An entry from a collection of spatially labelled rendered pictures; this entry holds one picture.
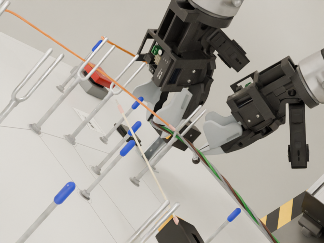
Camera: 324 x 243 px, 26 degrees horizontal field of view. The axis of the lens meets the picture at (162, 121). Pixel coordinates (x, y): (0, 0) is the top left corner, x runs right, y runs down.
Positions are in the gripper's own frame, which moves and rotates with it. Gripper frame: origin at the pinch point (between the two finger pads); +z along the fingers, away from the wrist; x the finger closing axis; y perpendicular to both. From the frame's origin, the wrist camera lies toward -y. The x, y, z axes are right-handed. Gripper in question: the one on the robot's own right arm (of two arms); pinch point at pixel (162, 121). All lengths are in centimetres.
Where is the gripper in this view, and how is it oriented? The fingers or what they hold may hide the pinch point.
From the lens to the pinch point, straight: 103.2
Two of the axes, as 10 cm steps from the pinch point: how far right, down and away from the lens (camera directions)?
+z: -3.9, 7.7, 5.1
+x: 5.4, 6.4, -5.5
